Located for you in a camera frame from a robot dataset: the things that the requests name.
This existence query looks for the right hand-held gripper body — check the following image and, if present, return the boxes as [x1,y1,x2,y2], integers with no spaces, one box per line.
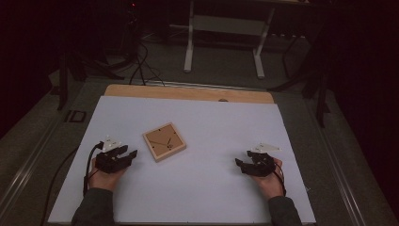
[247,142,282,177]

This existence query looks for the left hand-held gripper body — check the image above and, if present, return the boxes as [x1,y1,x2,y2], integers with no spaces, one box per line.
[94,135,126,174]

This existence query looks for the wooden picture frame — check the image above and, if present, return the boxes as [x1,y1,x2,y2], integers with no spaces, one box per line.
[142,121,187,163]

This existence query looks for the person's left hand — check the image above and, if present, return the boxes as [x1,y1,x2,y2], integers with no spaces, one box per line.
[88,158,128,192]

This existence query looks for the person's right hand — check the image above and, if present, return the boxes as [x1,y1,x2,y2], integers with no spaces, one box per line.
[250,157,285,201]

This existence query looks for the floor outlet box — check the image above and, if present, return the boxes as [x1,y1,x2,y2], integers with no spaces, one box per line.
[65,109,88,123]

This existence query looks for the wooden table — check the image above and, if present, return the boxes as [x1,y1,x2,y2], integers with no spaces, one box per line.
[104,84,275,105]

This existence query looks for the black stand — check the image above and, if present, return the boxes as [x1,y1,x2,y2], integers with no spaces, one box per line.
[269,31,334,128]
[57,46,125,111]

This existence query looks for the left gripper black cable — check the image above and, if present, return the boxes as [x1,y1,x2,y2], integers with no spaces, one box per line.
[83,141,104,197]

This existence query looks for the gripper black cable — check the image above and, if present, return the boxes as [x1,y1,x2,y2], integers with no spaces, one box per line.
[272,161,287,197]
[83,141,104,197]

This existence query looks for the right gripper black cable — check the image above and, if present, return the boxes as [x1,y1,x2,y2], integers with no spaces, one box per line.
[272,161,287,197]

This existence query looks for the black cable beside table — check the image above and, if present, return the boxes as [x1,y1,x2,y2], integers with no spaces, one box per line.
[40,146,80,226]

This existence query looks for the metal floor rail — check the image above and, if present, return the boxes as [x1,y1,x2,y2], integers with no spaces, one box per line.
[309,100,369,226]
[0,119,61,218]
[144,79,259,92]

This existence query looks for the black floor cables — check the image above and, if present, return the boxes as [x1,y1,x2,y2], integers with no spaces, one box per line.
[129,40,166,87]

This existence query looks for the white desk frame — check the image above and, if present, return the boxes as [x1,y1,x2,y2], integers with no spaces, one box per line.
[183,0,277,79]

